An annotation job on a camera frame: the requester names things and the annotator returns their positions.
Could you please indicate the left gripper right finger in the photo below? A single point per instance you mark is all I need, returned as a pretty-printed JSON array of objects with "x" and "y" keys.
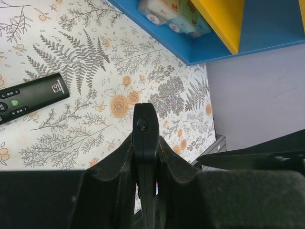
[{"x": 241, "y": 199}]

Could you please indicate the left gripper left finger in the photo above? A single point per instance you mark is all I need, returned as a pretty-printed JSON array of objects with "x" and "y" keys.
[{"x": 101, "y": 197}]

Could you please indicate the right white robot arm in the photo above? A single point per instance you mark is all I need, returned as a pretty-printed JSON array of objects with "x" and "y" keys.
[{"x": 283, "y": 153}]

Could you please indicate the black remote with buttons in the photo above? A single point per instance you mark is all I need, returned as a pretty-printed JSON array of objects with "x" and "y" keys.
[{"x": 22, "y": 99}]

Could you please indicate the floral table mat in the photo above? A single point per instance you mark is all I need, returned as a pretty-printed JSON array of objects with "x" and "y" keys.
[{"x": 109, "y": 64}]

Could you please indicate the white tissue pack right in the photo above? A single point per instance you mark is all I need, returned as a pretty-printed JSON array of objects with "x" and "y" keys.
[{"x": 182, "y": 24}]

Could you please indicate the white tissue pack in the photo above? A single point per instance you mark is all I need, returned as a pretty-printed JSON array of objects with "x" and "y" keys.
[
  {"x": 182, "y": 24},
  {"x": 159, "y": 12}
]

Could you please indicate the blue shelf unit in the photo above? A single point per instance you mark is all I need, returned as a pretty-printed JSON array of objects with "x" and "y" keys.
[{"x": 239, "y": 27}]

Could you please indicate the light blue tissue pack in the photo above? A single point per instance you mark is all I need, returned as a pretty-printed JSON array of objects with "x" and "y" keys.
[{"x": 188, "y": 9}]

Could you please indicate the aluminium frame rail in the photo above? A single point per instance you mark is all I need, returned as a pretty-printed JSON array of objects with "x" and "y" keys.
[{"x": 218, "y": 146}]

